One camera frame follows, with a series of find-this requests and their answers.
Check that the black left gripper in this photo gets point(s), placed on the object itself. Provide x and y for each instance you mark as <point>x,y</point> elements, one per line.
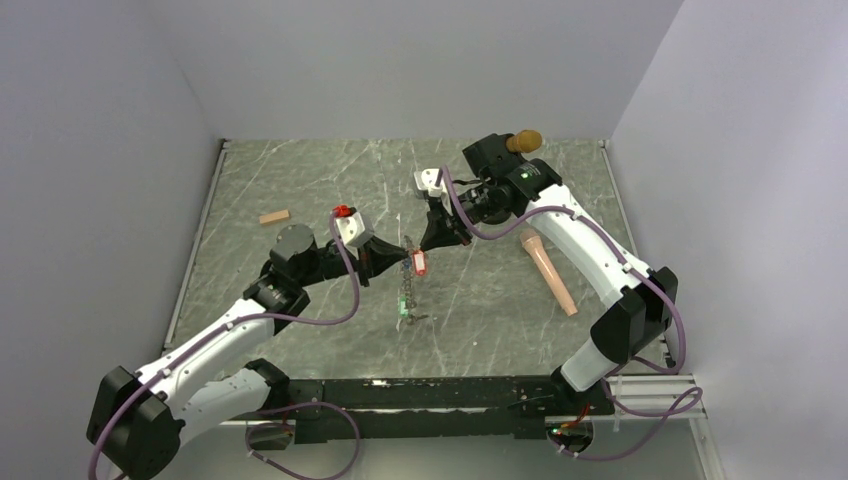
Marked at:
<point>374,257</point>

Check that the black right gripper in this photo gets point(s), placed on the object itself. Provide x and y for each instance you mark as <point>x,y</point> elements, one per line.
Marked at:
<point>443,229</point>

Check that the red tag key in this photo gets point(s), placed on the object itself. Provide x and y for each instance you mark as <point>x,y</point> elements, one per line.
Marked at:
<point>419,263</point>

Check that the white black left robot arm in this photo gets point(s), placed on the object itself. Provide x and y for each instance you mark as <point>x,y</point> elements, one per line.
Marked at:
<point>181,382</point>

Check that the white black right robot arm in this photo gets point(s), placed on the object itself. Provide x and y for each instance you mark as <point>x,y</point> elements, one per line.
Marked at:
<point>638,298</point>

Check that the tan wooden block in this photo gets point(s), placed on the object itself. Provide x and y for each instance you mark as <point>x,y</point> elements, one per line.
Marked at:
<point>274,217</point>

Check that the gold microphone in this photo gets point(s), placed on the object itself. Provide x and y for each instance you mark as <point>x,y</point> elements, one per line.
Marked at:
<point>525,141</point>

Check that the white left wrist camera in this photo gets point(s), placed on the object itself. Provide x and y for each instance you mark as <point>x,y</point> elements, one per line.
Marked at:
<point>354,229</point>

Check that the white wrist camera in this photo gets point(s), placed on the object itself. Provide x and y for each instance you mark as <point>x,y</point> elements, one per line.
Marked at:
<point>354,229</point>
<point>429,183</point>

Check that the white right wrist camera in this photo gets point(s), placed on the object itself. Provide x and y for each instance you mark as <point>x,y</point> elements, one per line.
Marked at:
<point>429,183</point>

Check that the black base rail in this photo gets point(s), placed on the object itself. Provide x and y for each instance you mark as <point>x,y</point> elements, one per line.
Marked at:
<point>523,407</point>

